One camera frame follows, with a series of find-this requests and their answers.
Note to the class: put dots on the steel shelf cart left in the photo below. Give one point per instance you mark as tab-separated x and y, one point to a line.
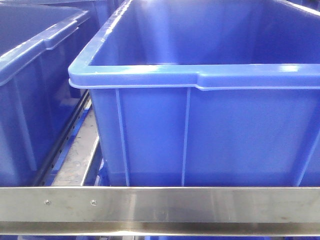
160	207

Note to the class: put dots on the blue bin upper middle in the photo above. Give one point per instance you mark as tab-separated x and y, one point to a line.
206	45

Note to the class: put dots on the blue bin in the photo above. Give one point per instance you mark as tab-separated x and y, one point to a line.
37	45
206	45

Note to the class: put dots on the blue bin upper left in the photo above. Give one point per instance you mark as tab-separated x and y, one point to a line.
37	45

